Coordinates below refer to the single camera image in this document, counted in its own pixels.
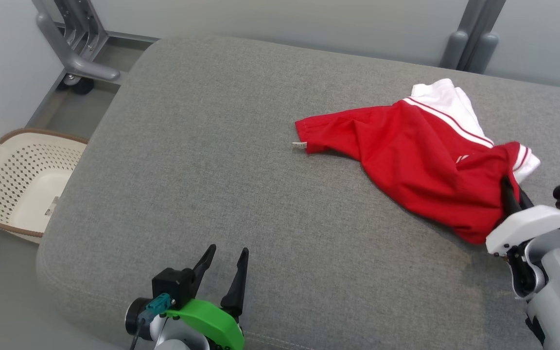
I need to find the grey baseboard rail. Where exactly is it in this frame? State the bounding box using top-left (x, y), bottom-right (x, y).
top-left (106, 31), bottom-right (160, 45)

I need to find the red shirt with white sleeves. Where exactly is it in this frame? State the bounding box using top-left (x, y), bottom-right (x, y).
top-left (292, 78), bottom-right (541, 245)

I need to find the cream perforated laundry basket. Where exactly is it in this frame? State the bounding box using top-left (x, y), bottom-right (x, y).
top-left (0, 128), bottom-right (88, 244)

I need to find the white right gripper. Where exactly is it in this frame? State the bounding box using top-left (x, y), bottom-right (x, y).
top-left (486, 176), bottom-right (560, 256)

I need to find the black caster wheel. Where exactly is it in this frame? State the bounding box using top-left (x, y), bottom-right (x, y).
top-left (59, 73), bottom-right (95, 95)

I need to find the left cable with teal connector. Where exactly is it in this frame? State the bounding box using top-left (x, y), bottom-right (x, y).
top-left (128, 293), bottom-right (171, 350)

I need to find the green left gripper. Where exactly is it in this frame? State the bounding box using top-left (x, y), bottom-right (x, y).
top-left (166, 245), bottom-right (249, 350)

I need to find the grey partition post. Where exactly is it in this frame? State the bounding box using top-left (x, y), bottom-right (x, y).
top-left (439, 0), bottom-right (507, 74)

